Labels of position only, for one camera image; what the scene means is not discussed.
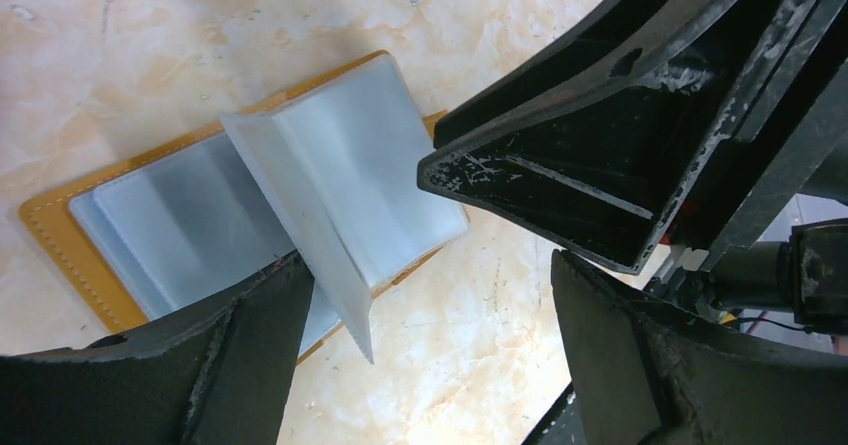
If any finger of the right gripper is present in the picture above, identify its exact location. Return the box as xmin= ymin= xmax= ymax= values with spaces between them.
xmin=418 ymin=0 xmax=847 ymax=274
xmin=433 ymin=0 xmax=668 ymax=149

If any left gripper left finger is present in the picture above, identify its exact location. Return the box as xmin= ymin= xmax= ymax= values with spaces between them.
xmin=1 ymin=252 xmax=315 ymax=444

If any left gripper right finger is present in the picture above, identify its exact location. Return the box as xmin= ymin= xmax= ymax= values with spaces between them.
xmin=550 ymin=250 xmax=847 ymax=444

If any yellow leather card holder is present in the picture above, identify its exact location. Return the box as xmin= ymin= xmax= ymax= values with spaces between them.
xmin=19 ymin=50 xmax=469 ymax=358

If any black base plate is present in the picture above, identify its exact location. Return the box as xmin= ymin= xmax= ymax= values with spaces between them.
xmin=522 ymin=383 xmax=587 ymax=445

